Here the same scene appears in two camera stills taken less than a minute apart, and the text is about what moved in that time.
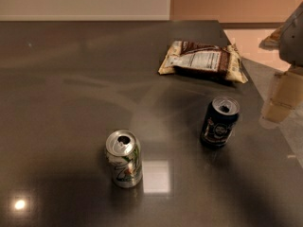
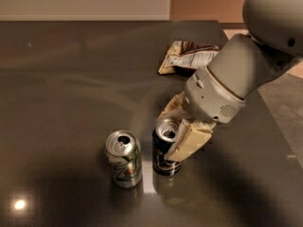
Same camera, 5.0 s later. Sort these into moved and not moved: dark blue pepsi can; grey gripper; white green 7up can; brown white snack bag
Moved: dark blue pepsi can; grey gripper
Not moved: white green 7up can; brown white snack bag
